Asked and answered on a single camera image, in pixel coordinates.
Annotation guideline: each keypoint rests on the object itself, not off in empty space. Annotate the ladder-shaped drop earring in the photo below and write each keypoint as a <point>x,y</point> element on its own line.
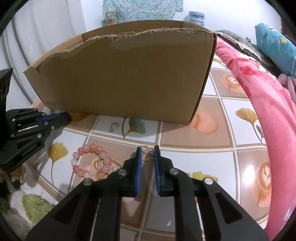
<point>114,127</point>

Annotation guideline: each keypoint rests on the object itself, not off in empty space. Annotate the patchwork cushion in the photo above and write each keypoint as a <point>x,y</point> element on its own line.
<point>111,18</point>

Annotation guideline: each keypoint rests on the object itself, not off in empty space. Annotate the dark wooden headboard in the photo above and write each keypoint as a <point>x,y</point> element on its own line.
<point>289,27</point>

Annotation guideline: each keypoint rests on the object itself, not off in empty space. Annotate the gold clover earring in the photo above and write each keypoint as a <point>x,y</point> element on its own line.
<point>145,157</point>

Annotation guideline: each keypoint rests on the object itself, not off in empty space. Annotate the grey lace-edged blanket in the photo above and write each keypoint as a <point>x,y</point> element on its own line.
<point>242,44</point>

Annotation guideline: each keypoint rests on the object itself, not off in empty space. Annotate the white curtain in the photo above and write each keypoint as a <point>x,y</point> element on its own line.
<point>41,25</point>

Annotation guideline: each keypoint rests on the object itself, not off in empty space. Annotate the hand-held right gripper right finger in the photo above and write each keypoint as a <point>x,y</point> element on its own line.
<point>157,171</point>

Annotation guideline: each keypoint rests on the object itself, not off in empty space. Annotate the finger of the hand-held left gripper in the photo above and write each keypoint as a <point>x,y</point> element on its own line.
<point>57,121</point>
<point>25,114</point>

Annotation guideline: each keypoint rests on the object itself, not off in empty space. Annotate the green fluffy cloth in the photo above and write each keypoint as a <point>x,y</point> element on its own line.
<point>37,206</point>

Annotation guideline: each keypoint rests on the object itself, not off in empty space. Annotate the teal floral cloth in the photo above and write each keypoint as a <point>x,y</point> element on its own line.
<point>143,10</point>

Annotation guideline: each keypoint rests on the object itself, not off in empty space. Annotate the brown cardboard box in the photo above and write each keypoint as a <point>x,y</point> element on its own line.
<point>124,78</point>

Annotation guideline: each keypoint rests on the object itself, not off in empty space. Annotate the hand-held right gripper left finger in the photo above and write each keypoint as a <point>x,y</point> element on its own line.
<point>138,171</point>

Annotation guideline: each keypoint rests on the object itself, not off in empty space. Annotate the tile-patterned tablecloth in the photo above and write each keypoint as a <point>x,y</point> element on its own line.
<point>208,153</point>

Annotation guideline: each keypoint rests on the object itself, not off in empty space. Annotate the pink floral blanket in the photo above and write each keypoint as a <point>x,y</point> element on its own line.
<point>272,111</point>

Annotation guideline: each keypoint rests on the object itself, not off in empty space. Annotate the white fluffy garment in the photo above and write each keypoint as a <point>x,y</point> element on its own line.
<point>18,201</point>

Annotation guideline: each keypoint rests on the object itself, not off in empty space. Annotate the clear plastic container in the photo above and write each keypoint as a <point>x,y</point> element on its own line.
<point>195,18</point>

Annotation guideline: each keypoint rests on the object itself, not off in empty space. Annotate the mauve cloth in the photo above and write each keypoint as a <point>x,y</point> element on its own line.
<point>288,85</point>

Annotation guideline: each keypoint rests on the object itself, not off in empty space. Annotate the blue patterned pillow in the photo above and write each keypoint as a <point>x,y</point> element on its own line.
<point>275,46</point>

